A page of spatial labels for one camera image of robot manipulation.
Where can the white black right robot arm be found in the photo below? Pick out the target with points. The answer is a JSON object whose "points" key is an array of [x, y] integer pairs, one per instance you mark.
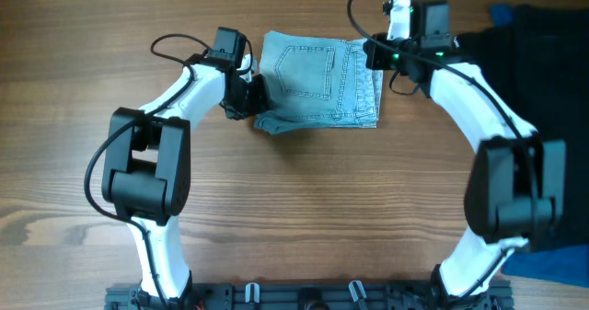
{"points": [[516, 185]]}

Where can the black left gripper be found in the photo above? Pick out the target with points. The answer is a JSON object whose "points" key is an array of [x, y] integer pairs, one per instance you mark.
{"points": [[260, 103]]}

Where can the light blue denim shorts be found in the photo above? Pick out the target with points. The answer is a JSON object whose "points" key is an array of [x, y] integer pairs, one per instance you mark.
{"points": [[317, 83]]}

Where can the blue cloth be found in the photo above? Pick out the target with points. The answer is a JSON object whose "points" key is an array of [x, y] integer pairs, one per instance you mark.
{"points": [[552, 264]]}

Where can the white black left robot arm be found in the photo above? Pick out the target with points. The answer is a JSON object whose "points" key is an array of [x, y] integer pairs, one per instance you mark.
{"points": [[147, 167]]}

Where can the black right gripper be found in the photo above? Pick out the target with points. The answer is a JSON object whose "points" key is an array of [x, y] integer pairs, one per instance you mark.
{"points": [[376, 56]]}

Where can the black folded garment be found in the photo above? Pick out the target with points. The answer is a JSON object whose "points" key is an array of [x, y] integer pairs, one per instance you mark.
{"points": [[490, 49]]}

